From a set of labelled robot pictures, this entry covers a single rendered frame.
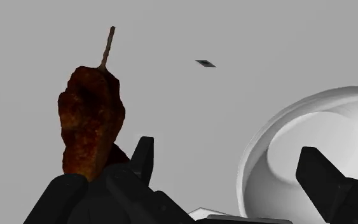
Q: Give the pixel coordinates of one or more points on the white bowl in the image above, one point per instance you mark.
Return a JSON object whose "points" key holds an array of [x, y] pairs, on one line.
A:
{"points": [[315, 130]]}

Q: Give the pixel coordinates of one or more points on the small dark flat square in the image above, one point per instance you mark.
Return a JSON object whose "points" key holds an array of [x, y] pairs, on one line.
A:
{"points": [[205, 63]]}

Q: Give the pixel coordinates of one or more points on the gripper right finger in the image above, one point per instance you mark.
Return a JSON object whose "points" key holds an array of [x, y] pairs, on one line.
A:
{"points": [[336, 186]]}

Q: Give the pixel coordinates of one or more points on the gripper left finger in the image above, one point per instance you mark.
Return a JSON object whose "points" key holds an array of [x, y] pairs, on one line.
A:
{"points": [[126, 192]]}

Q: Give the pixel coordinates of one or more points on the brown corn dog on stick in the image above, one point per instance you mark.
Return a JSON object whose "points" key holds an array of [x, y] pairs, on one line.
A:
{"points": [[90, 124]]}

